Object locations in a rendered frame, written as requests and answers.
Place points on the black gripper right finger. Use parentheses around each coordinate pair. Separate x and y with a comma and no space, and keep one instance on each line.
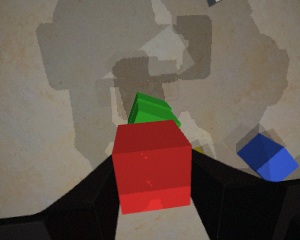
(235,205)

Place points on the blue cube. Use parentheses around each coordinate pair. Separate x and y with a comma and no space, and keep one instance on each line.
(269,159)

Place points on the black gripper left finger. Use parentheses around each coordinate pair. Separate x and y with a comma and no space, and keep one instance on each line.
(89,211)

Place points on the yellow block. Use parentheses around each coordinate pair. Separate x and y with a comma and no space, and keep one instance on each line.
(199,150)

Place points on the green block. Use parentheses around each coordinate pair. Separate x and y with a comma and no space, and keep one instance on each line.
(148,113)
(148,100)

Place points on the red block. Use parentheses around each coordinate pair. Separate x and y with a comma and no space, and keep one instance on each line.
(152,164)

